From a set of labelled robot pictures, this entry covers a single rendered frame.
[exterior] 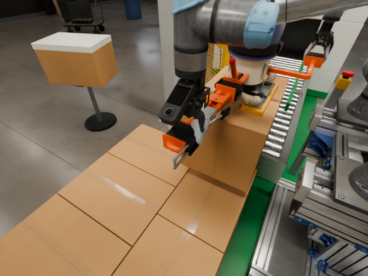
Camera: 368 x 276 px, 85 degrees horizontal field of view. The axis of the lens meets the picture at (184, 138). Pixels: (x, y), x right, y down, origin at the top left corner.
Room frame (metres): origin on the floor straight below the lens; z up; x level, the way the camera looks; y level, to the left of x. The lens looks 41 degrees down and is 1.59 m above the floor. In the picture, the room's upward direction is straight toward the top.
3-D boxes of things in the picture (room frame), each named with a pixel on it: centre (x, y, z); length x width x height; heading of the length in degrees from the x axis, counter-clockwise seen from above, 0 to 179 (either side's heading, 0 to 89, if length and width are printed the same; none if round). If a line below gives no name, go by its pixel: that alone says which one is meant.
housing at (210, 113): (0.55, -0.07, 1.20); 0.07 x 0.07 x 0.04; 59
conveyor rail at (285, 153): (1.88, -1.24, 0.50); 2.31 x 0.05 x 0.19; 149
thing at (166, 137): (0.44, 0.01, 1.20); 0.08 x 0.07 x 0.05; 149
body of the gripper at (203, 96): (0.46, -0.02, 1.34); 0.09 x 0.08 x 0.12; 149
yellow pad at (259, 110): (0.90, -0.39, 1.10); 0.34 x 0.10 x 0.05; 149
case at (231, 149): (0.96, -0.30, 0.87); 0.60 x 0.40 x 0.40; 150
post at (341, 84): (1.28, -1.09, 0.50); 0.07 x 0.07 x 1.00; 59
